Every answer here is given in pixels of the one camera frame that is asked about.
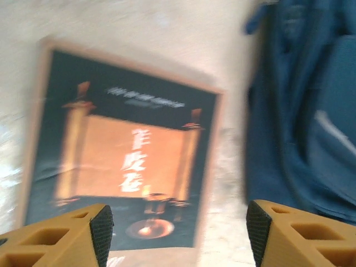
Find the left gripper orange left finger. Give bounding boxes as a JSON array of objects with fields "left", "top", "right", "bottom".
[{"left": 0, "top": 202, "right": 115, "bottom": 267}]

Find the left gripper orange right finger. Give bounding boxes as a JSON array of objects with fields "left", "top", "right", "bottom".
[{"left": 246, "top": 199, "right": 356, "bottom": 267}]

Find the brown black scroll cover book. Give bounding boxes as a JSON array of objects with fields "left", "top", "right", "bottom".
[{"left": 13, "top": 37, "right": 226, "bottom": 267}]

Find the navy blue backpack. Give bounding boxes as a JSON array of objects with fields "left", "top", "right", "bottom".
[{"left": 244, "top": 0, "right": 356, "bottom": 226}]

